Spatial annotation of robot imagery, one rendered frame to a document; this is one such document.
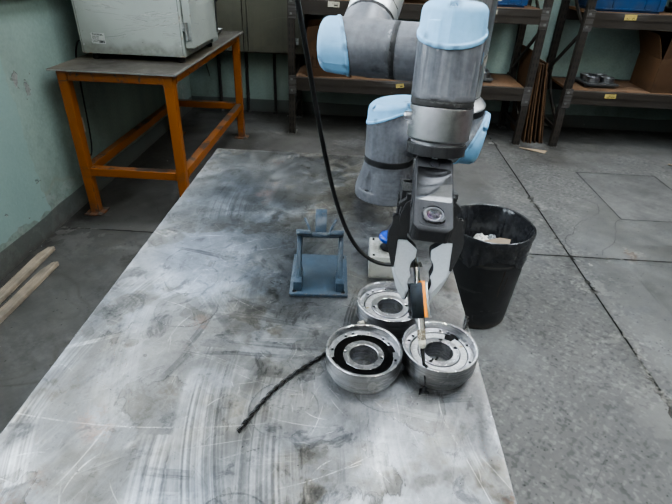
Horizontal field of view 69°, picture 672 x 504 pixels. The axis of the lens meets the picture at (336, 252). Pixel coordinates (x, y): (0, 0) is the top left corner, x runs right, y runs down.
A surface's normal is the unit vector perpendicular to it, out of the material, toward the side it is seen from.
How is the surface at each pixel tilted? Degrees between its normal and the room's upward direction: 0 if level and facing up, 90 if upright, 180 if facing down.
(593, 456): 0
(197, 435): 0
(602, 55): 90
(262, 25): 90
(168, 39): 89
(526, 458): 0
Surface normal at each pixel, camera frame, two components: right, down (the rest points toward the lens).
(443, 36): -0.41, 0.30
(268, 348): 0.04, -0.85
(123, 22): -0.05, 0.52
